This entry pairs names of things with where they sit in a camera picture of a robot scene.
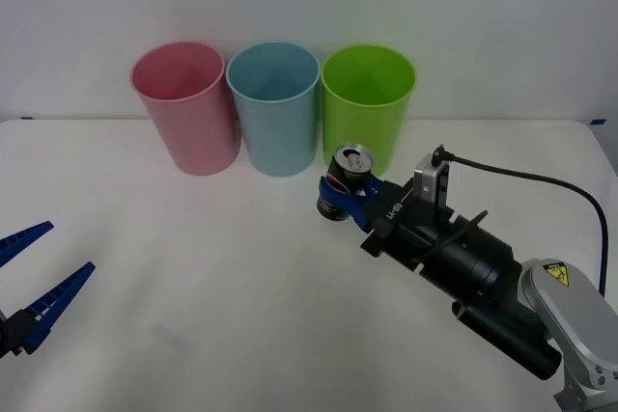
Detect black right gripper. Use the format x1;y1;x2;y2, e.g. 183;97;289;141
317;173;456;258

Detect pink plastic bin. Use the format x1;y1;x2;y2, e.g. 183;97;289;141
128;41;241;178

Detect black drink can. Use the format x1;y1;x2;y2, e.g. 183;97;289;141
316;143;376;223

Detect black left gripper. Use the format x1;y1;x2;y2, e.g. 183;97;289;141
0;221;97;360

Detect green plastic bin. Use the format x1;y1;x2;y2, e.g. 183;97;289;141
320;43;418;179

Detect pale blue plastic bin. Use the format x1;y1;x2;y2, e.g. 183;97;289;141
224;41;322;179

